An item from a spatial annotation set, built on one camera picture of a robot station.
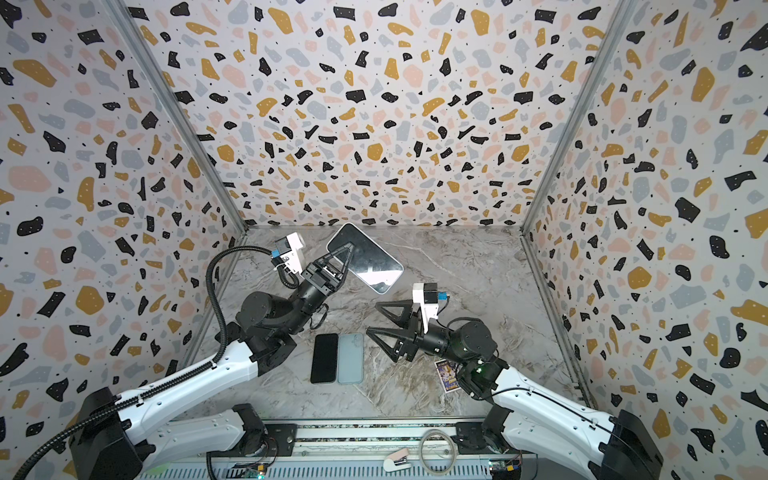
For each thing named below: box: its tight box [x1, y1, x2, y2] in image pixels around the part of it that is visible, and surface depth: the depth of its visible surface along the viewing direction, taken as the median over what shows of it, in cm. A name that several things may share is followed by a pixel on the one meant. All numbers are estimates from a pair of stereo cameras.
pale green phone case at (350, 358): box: [337, 333, 365, 385], surface depth 89 cm
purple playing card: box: [434, 359, 461, 394], surface depth 85 cm
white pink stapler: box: [384, 448, 412, 472], surface depth 71 cm
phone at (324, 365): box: [310, 333, 339, 384], surface depth 87 cm
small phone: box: [327, 223, 405, 295], surface depth 59 cm
